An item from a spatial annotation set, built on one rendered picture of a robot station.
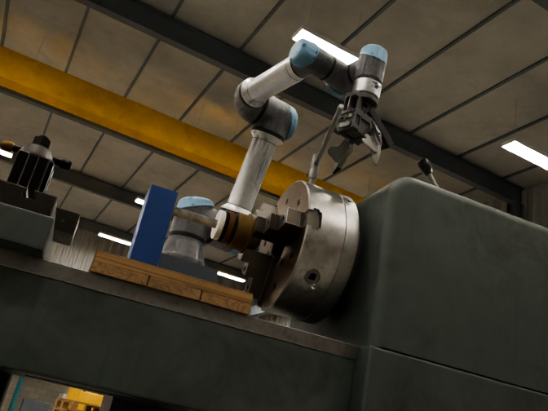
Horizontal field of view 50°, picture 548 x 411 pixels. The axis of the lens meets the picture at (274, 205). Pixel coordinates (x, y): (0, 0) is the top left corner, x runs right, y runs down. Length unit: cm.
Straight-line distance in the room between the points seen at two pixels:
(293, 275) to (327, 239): 10
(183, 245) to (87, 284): 76
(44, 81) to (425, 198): 1133
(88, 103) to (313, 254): 1123
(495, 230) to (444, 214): 14
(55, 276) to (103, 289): 8
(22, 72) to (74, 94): 100
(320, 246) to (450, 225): 30
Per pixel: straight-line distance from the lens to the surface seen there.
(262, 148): 195
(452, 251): 133
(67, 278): 109
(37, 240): 104
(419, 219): 130
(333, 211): 129
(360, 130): 150
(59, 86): 1236
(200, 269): 177
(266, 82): 177
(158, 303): 110
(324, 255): 125
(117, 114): 1237
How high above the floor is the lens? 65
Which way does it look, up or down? 22 degrees up
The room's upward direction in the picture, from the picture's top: 12 degrees clockwise
